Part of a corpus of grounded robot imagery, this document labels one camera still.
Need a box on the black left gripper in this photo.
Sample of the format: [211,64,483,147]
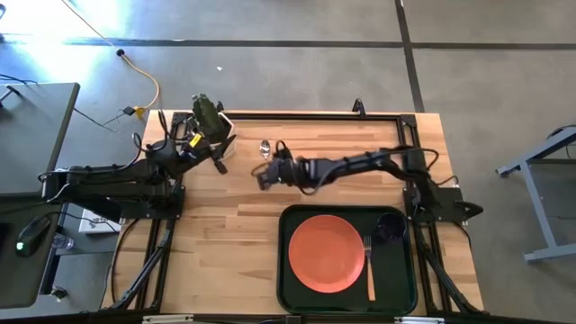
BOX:
[177,131,239,176]

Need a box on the wooden-handled metal fork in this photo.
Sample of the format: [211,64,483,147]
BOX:
[363,234,377,303]

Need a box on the white paper box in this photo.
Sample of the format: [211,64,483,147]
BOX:
[78,208,123,236]

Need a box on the black desk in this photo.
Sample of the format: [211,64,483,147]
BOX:
[0,195,68,310]

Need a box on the purple plastic cup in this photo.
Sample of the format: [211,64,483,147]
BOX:
[374,211,409,246]

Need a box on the orange plastic plate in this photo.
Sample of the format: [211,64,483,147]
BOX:
[287,213,367,295]

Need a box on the thin black floor cable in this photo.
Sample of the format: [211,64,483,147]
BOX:
[72,106,117,134]

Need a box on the dark green plastic tray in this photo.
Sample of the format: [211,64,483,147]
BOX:
[275,203,419,317]

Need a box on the clear plastic bottle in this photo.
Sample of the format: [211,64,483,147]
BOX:
[51,233,75,251]

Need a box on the grey desk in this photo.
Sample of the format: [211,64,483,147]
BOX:
[0,82,81,198]

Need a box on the yellow floor cable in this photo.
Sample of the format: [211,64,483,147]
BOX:
[60,0,161,121]

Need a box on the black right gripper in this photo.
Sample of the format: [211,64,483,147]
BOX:
[256,152,312,192]

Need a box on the silver metal bracket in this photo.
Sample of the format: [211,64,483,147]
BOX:
[393,315,446,324]
[141,314,195,324]

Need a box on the grey metal bench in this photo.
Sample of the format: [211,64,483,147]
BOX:
[496,125,576,264]

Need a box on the black aluminium table frame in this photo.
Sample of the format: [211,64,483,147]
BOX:
[110,110,486,316]

